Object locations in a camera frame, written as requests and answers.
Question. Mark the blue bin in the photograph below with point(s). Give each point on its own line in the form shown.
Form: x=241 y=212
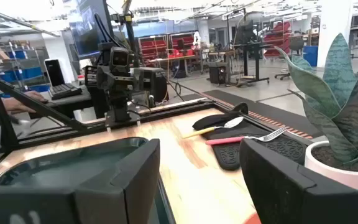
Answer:
x=310 y=56

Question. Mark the orange plate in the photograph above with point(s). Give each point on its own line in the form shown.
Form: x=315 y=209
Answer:
x=253 y=219

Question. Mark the black computer tower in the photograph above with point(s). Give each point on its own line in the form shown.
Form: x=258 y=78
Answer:
x=218 y=73

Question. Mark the dark green tray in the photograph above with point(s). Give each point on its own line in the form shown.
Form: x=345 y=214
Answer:
x=57 y=168

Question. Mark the white plant pot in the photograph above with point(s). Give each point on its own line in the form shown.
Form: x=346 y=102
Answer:
x=331 y=174

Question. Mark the black laptop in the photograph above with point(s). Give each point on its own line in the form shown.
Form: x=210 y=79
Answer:
x=54 y=73

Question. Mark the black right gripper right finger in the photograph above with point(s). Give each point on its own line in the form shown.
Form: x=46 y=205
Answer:
x=284 y=199

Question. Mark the large dark monitor screen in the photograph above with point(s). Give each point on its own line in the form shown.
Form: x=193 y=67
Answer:
x=87 y=28

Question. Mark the black patterned silicone mat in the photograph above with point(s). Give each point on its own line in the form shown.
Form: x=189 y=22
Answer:
x=284 y=149

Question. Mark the black frame strut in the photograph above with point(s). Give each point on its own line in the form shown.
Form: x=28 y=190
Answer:
x=30 y=104

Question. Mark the shelf with red bins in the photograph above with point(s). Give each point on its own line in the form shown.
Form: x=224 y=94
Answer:
x=154 y=46

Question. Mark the black standing desk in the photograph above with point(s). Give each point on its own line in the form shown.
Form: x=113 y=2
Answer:
x=255 y=49

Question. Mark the black office chair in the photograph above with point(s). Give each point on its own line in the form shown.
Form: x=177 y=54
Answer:
x=295 y=46

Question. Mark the green snake plant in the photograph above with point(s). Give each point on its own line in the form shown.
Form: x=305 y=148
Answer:
x=337 y=93

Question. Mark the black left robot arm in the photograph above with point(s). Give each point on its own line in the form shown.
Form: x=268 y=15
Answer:
x=104 y=53

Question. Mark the person's hand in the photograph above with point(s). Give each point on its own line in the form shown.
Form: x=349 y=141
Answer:
x=17 y=104

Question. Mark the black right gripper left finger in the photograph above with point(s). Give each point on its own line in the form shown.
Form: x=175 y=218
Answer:
x=104 y=199

